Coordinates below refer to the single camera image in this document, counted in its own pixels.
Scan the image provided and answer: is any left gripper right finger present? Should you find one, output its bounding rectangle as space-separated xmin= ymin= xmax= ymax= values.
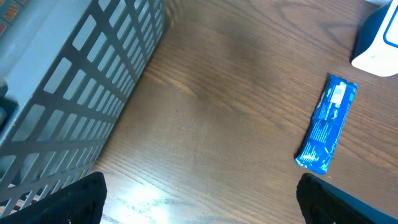
xmin=296 ymin=173 xmax=397 ymax=224

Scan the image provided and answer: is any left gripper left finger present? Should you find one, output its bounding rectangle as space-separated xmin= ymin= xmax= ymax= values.
xmin=1 ymin=172 xmax=107 ymax=224

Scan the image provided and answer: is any blue Oreo cookie packet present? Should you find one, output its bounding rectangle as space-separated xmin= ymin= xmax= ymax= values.
xmin=295 ymin=74 xmax=358 ymax=175

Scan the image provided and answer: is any grey plastic mesh basket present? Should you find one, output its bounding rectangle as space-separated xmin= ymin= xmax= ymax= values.
xmin=1 ymin=0 xmax=165 ymax=217

